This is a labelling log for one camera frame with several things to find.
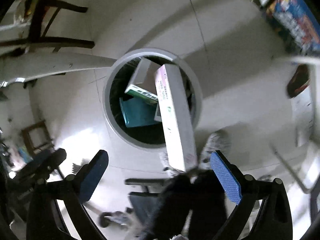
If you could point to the colourful poster board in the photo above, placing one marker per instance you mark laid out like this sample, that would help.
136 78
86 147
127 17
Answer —
295 23

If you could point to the long white pink box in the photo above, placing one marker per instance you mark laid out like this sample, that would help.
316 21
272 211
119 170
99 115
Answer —
176 119

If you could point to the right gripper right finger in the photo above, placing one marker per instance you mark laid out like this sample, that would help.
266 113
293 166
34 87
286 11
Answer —
273 220

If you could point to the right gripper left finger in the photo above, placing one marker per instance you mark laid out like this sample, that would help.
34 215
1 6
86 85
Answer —
45 220

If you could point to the white round trash bin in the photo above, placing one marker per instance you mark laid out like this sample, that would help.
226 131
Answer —
149 138

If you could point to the dark wooden chair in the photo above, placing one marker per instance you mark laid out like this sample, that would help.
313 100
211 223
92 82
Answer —
29 25

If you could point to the teal box in bin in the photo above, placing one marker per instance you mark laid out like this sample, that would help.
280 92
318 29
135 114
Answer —
137 113

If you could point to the left dark trouser leg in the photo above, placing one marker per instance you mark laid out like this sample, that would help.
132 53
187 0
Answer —
171 210

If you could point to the dark wooden stool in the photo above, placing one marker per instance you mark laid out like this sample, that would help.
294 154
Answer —
36 138

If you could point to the white green Doctor box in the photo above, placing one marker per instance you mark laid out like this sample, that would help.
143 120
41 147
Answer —
142 82

